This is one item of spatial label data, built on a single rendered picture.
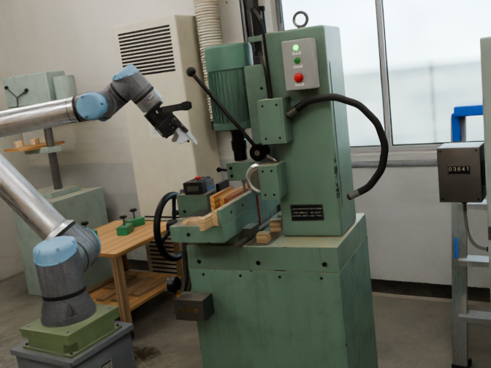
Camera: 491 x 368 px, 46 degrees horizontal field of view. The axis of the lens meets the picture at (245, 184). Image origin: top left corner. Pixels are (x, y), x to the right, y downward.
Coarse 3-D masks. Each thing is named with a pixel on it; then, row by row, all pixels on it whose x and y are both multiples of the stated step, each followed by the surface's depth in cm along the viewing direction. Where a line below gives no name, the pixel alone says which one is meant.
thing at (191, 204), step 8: (208, 192) 226; (184, 200) 227; (192, 200) 225; (200, 200) 224; (208, 200) 224; (184, 208) 227; (192, 208) 226; (200, 208) 224; (208, 208) 224; (184, 216) 228
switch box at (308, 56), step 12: (288, 48) 188; (300, 48) 186; (312, 48) 186; (288, 60) 189; (312, 60) 186; (288, 72) 190; (300, 72) 188; (312, 72) 187; (288, 84) 191; (312, 84) 187
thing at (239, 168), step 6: (228, 162) 222; (234, 162) 221; (240, 162) 219; (246, 162) 218; (252, 162) 217; (228, 168) 221; (234, 168) 220; (240, 168) 219; (246, 168) 218; (228, 174) 222; (234, 174) 221; (240, 174) 220
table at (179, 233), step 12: (264, 204) 231; (276, 204) 242; (192, 216) 215; (240, 216) 210; (252, 216) 219; (180, 228) 202; (192, 228) 201; (216, 228) 197; (228, 228) 200; (240, 228) 209; (180, 240) 204; (192, 240) 202; (204, 240) 200; (216, 240) 198
